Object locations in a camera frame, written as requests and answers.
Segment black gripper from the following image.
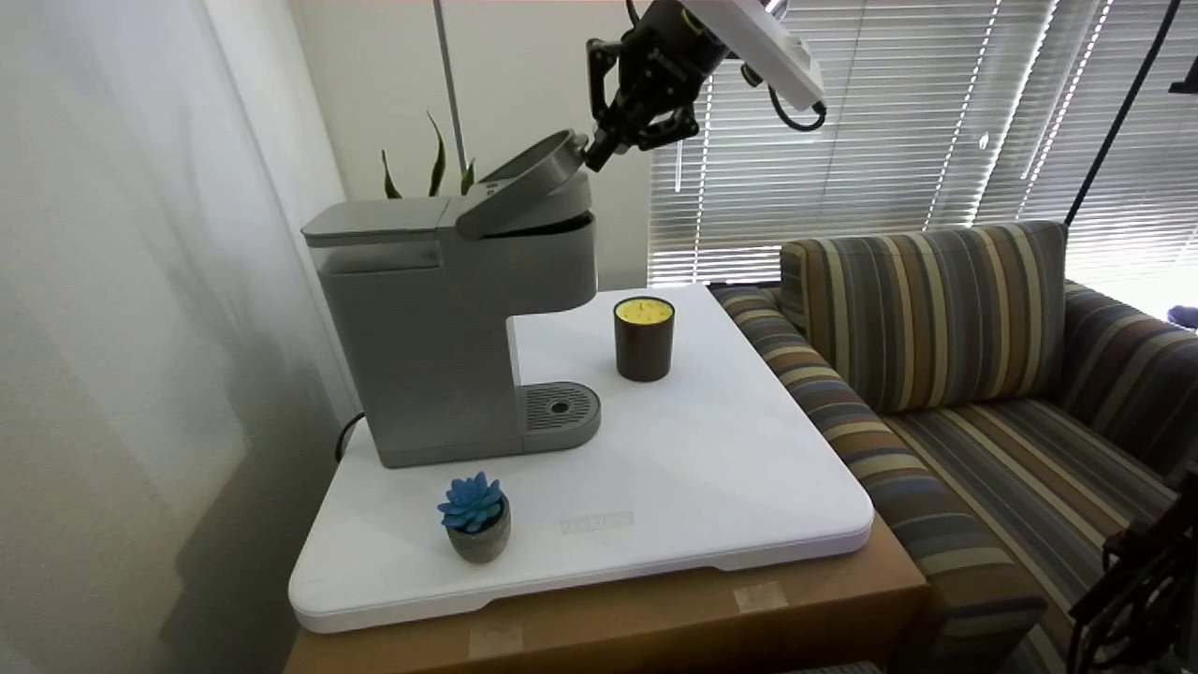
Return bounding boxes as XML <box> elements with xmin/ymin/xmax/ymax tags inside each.
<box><xmin>582</xmin><ymin>0</ymin><xmax>727</xmax><ymax>174</ymax></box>

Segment grey coffee maker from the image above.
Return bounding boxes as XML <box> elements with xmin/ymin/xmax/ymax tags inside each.
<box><xmin>304</xmin><ymin>130</ymin><xmax>597</xmax><ymax>467</ymax></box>

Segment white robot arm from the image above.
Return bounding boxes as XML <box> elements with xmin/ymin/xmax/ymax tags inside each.
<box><xmin>582</xmin><ymin>0</ymin><xmax>826</xmax><ymax>174</ymax></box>

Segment dark candle jar yellow wax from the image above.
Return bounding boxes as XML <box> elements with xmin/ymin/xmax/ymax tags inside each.
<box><xmin>612</xmin><ymin>296</ymin><xmax>672</xmax><ymax>381</ymax></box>

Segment white table top board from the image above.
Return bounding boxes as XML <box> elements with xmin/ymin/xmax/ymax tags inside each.
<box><xmin>289</xmin><ymin>284</ymin><xmax>871</xmax><ymax>635</ymax></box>

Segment small blue succulent pot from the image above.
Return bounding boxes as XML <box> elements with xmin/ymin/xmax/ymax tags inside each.
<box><xmin>439</xmin><ymin>474</ymin><xmax>509</xmax><ymax>566</ymax></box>

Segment window blinds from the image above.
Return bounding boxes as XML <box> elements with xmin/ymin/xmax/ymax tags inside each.
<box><xmin>648</xmin><ymin>0</ymin><xmax>1198</xmax><ymax>316</ymax></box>

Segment striped armchair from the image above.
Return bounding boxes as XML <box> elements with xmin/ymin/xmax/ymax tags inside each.
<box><xmin>712</xmin><ymin>222</ymin><xmax>1198</xmax><ymax>674</ymax></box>

